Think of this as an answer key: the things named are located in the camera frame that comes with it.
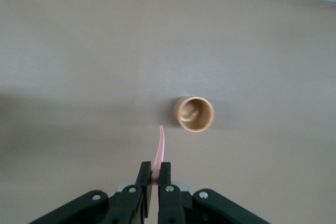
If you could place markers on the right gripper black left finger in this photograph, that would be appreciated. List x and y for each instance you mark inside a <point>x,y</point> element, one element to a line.
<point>131,203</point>

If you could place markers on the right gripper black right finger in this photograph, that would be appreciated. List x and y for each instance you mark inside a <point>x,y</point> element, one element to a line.
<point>169,203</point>

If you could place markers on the pink straw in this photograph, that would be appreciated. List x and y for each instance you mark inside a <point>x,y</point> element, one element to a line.
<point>159,153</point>

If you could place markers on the brown wooden cup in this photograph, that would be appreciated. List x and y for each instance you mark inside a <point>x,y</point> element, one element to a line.
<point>199,115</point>

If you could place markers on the brown table cover sheet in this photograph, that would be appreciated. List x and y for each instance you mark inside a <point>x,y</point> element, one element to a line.
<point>78,77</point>

